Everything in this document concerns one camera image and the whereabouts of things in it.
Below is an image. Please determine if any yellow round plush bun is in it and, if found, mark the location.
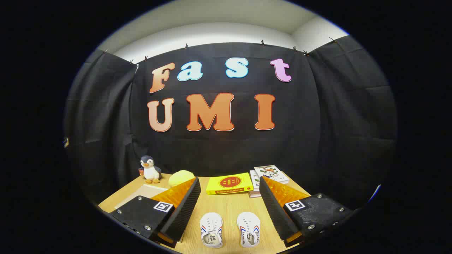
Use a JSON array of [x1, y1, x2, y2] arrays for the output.
[[168, 170, 195, 188]]

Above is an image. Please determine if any black backdrop cloth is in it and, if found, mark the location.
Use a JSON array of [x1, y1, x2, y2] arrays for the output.
[[64, 35, 398, 212]]

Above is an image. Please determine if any yellow book with red circle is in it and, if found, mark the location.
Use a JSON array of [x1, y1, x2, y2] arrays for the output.
[[206, 173, 254, 195]]

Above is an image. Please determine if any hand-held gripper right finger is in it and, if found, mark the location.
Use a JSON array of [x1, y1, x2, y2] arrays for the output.
[[259, 176, 355, 247]]

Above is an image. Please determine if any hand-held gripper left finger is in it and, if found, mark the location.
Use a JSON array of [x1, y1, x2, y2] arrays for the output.
[[109, 177, 201, 247]]

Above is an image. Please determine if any white book with plant print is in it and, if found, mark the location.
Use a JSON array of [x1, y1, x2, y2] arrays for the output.
[[249, 170, 263, 193]]

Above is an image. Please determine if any white canvas shoe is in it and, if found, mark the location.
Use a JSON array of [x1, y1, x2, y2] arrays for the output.
[[236, 212, 261, 248], [200, 212, 224, 249]]

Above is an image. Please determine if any penguin plush toy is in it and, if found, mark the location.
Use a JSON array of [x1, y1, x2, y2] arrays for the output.
[[138, 156, 162, 184]]

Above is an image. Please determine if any cream fabric storage box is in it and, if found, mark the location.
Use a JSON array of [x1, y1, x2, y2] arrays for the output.
[[114, 183, 171, 209]]

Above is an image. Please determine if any white floral cover book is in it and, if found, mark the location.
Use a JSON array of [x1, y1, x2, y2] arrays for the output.
[[254, 165, 289, 185]]

